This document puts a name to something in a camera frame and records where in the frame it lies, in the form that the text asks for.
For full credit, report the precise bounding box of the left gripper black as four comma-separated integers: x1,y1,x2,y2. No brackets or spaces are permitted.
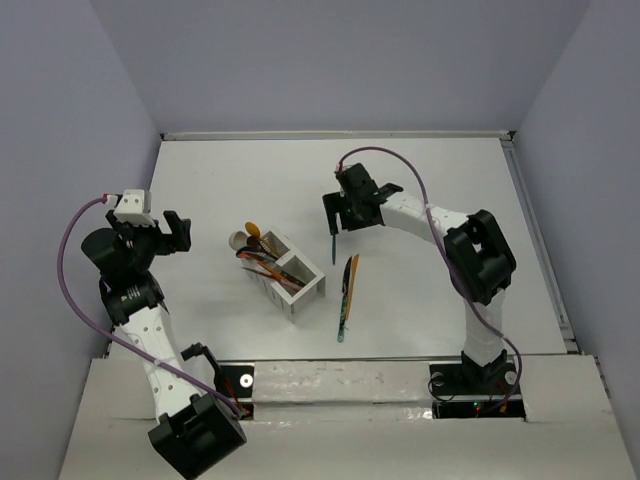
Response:
106,209,189,272

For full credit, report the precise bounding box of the beige spoon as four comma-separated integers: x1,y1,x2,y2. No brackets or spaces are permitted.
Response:
229,231,248,251

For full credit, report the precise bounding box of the orange knife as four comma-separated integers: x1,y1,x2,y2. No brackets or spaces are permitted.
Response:
257,263,306,287
346,254,360,319

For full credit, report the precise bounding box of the red-orange spoon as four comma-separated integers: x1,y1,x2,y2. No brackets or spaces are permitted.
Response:
236,250,275,264

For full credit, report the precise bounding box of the dark blue spoon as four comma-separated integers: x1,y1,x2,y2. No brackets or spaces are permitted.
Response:
236,246,277,263

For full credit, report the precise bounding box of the yellow-orange spoon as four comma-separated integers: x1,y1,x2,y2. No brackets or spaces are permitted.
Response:
245,222,262,238

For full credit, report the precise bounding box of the brown spoon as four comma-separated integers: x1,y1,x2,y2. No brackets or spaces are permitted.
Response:
247,235,278,260

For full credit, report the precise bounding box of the teal patterned handle knife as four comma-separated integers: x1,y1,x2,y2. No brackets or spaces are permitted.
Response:
337,257,352,343

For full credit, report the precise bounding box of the dark handle steel knife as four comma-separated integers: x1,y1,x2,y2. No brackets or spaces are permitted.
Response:
245,254,305,288

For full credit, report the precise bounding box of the red-orange knife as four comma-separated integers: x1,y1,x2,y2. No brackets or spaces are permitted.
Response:
243,267,303,291

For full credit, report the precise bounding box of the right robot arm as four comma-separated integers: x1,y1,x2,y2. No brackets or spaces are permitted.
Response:
322,163,516,395

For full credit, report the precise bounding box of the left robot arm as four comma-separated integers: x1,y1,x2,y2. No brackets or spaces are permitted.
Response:
81,210,247,479

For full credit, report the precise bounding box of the white utensil caddy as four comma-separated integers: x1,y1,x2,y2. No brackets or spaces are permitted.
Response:
228,229,326,324

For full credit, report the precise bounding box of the white cardboard front cover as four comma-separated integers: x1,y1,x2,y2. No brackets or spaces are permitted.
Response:
58,354,632,480

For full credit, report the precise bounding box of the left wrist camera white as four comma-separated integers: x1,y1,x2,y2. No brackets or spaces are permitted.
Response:
114,189,155,227

